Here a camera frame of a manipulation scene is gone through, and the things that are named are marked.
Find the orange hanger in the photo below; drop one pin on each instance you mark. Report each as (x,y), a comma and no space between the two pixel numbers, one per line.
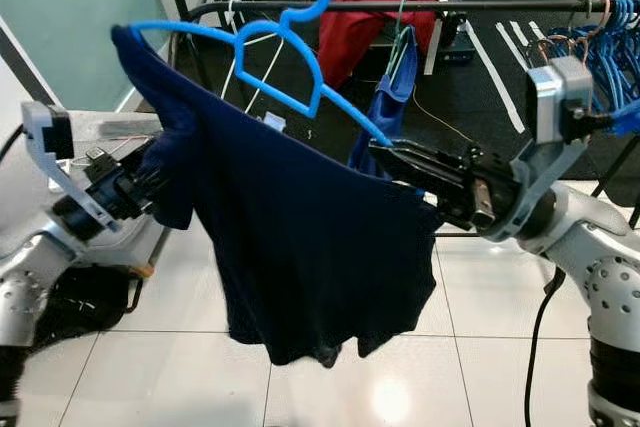
(605,9)

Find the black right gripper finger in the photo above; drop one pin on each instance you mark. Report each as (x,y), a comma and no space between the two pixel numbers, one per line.
(415,175)
(440,154)

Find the clear plastic pack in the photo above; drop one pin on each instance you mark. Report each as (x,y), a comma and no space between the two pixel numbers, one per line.
(120,125)

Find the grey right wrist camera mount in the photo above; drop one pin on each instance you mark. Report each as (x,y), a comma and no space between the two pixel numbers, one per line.
(555,97)

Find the black bag with orange patch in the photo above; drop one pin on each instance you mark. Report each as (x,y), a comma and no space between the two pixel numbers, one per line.
(80,312)

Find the navy blue knit shirt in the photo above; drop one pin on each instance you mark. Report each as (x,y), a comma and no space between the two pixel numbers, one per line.
(310,247)

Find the black metal clothes rack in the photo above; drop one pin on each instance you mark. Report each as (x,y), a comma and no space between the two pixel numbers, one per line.
(480,6)

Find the royal blue garment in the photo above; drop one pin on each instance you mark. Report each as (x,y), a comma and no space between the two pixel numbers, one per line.
(390,97)

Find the green hanger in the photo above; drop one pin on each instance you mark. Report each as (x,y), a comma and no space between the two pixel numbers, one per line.
(400,37)

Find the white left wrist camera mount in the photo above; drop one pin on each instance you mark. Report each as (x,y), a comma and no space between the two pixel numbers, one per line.
(40,127)

